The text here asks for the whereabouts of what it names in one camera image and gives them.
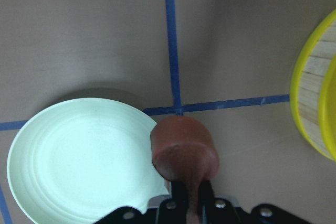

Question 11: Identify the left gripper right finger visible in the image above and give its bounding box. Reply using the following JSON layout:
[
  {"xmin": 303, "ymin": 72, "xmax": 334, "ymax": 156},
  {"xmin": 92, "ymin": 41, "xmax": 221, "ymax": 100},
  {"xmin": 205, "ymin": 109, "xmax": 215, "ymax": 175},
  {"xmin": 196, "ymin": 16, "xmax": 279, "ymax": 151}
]
[{"xmin": 198, "ymin": 180, "xmax": 215, "ymax": 223}]

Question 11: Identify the brown steamed bun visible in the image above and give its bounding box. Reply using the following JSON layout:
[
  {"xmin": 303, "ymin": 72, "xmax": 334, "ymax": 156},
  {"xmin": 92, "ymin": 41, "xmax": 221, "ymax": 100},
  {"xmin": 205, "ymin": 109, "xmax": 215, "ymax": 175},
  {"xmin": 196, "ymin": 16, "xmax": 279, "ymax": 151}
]
[{"xmin": 150, "ymin": 115, "xmax": 219, "ymax": 223}]

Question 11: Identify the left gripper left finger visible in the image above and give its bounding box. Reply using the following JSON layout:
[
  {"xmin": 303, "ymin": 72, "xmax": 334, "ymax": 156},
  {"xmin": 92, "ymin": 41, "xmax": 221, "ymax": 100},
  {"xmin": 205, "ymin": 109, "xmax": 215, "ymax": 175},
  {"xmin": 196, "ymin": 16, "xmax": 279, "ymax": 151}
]
[{"xmin": 170, "ymin": 182, "xmax": 188, "ymax": 223}]

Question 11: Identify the yellow steamer basket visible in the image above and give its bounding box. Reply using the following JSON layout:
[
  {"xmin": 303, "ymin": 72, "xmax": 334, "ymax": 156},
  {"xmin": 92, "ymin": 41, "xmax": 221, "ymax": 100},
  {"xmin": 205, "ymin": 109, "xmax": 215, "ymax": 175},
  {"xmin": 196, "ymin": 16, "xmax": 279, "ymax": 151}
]
[
  {"xmin": 317, "ymin": 54, "xmax": 336, "ymax": 162},
  {"xmin": 289, "ymin": 12, "xmax": 335, "ymax": 160}
]

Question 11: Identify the light green plate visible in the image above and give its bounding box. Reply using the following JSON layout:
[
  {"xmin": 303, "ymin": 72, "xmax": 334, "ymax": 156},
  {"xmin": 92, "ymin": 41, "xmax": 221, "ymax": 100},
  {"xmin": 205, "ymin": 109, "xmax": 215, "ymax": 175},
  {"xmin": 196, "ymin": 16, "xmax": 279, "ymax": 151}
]
[{"xmin": 7, "ymin": 98, "xmax": 167, "ymax": 223}]

